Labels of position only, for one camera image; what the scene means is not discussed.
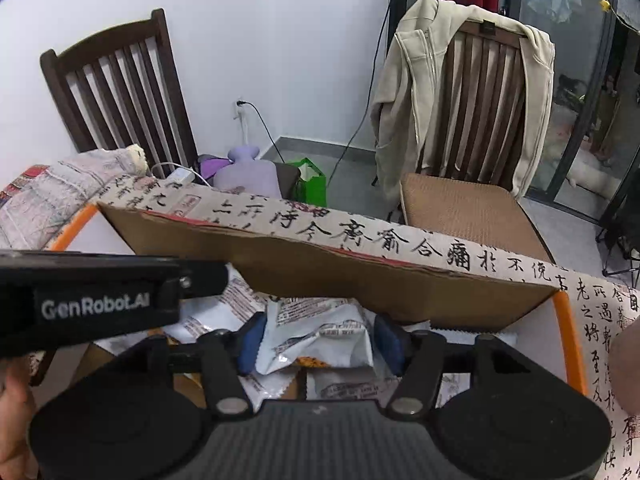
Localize large white snack packet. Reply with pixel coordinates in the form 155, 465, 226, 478
256, 304, 382, 376

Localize pink striped cloth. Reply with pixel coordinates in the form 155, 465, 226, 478
0, 144, 149, 252

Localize person's left hand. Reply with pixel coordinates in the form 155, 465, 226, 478
0, 359, 39, 480

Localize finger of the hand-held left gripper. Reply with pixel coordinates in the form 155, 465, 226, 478
160, 260, 230, 307

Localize heap of white packets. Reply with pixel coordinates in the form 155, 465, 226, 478
92, 267, 483, 411

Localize green shopping bag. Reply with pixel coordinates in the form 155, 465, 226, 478
286, 157, 329, 208

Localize black plug cable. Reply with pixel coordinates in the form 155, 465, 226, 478
238, 101, 287, 165

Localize orange cardboard box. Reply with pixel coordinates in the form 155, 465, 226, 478
30, 202, 589, 411

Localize pink glass vase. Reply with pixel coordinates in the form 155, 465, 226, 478
609, 319, 640, 412

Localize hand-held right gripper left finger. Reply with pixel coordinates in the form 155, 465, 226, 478
107, 312, 267, 421

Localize yellow and pink flower branches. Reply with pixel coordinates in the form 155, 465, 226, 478
599, 0, 640, 36

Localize purple hot water bottle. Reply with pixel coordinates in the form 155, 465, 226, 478
214, 144, 282, 200

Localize brown wooden chair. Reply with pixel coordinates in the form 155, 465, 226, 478
420, 15, 557, 263

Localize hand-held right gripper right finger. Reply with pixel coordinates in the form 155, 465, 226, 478
374, 313, 548, 421

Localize white charger with cable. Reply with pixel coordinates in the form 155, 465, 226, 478
149, 162, 213, 188

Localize beige jacket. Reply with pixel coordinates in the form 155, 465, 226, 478
370, 0, 556, 212

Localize black tripod stand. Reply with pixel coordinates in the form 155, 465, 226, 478
596, 157, 640, 279

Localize woven seat cushion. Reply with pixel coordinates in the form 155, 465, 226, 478
399, 173, 554, 264

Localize dark wooden chair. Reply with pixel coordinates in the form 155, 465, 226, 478
40, 8, 199, 179

